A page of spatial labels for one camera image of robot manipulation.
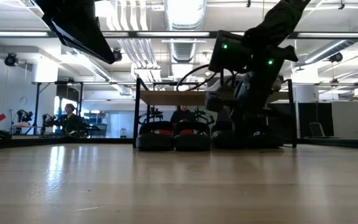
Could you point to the black room divider panel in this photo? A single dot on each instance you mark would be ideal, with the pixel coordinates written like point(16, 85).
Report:
point(309, 112)
point(283, 115)

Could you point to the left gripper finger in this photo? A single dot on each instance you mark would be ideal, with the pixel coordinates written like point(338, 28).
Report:
point(79, 21)
point(79, 42)

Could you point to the person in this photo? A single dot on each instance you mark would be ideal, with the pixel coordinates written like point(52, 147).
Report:
point(70, 123)
point(182, 115)

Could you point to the black hanging camera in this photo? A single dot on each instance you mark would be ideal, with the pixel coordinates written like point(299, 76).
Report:
point(11, 59)
point(118, 56)
point(336, 57)

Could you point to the background station frame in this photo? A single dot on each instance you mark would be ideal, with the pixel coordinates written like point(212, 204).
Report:
point(104, 83)

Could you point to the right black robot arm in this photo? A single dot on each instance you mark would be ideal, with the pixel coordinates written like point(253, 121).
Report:
point(275, 21)

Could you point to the grey chair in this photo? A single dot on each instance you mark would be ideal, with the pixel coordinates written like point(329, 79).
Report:
point(315, 130)

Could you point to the wooden shelf with black frame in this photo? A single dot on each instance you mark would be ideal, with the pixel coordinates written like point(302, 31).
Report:
point(172, 98)

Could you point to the red storage bin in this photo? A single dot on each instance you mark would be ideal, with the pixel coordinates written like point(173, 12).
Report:
point(166, 132)

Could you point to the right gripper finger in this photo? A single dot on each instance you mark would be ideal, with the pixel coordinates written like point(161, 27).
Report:
point(241, 124)

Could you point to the white slide sandal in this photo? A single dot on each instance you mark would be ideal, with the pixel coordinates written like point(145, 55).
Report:
point(278, 84)

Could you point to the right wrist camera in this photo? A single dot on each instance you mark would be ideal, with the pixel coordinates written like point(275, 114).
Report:
point(214, 101)

